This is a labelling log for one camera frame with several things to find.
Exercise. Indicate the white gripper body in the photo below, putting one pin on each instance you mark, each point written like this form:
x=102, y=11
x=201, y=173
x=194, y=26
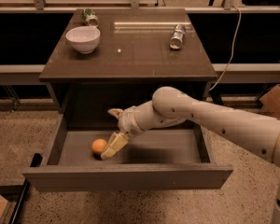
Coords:
x=126, y=121

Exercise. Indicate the open grey drawer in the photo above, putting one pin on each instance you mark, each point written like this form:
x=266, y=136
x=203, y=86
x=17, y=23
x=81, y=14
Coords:
x=174, y=158

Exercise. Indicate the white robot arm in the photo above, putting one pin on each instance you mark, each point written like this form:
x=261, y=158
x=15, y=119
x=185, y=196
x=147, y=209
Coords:
x=169, y=106

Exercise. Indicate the cardboard box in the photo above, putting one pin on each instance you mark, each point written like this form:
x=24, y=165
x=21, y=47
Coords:
x=271, y=101

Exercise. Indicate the black bar on floor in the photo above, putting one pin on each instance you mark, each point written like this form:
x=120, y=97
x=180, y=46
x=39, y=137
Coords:
x=37, y=159

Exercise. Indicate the orange fruit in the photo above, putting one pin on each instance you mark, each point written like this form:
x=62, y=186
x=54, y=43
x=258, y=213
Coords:
x=98, y=146

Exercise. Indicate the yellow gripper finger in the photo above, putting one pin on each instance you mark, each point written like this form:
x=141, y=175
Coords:
x=116, y=142
x=115, y=112

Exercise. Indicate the silver soda can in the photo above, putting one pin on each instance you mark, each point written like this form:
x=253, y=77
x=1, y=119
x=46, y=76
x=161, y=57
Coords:
x=176, y=40

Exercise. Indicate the green soda can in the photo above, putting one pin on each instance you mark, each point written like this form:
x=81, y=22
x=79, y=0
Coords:
x=89, y=17

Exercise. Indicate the white ceramic bowl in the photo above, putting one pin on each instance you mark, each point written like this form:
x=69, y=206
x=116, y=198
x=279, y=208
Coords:
x=84, y=39

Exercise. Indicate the dark brown cabinet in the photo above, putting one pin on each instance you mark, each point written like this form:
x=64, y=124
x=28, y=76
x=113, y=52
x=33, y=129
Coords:
x=132, y=60

